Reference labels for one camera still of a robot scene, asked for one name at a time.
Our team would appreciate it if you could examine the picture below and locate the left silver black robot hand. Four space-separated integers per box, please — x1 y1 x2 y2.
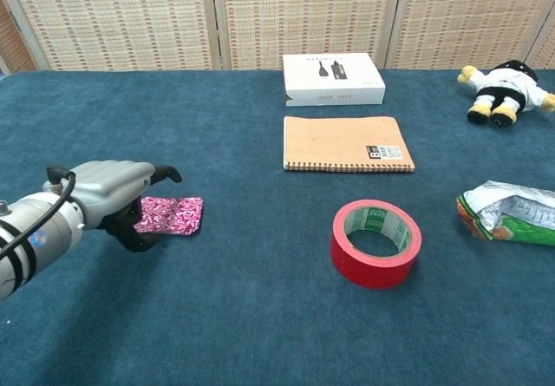
69 160 183 253

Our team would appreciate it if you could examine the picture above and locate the pink patterned small pack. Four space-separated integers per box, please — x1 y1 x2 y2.
133 195 205 237

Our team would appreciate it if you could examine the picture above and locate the woven bamboo screen panel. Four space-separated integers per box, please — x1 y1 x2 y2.
211 0 407 72
526 8 555 71
384 0 555 71
0 0 219 73

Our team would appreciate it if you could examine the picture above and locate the blue felt table mat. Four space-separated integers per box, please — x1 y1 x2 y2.
0 69 555 386

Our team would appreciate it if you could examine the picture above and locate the brown spiral notebook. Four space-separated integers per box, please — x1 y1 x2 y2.
282 114 416 174

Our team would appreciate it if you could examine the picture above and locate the white product box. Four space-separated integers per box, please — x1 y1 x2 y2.
281 52 387 108

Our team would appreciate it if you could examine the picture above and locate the red tape roll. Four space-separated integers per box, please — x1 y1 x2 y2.
330 199 423 291

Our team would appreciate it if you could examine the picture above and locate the green silver snack bag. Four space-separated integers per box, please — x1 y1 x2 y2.
454 180 555 247

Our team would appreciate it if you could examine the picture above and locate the black white plush doll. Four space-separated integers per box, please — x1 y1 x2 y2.
456 58 555 128

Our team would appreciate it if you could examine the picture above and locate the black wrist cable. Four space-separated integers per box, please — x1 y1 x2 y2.
0 166 77 260

